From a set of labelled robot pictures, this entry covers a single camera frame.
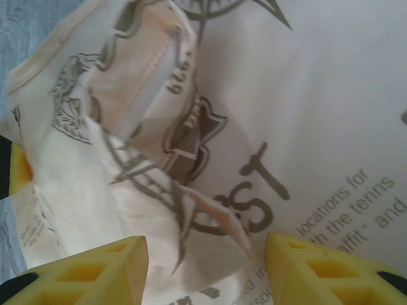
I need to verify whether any peach printed t-shirt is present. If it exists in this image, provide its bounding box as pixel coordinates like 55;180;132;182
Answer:
6;0;407;305

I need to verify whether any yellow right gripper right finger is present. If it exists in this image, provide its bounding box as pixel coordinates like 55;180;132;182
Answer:
265;233;407;305

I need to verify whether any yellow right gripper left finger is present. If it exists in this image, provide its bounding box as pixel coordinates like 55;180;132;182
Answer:
0;235;150;305

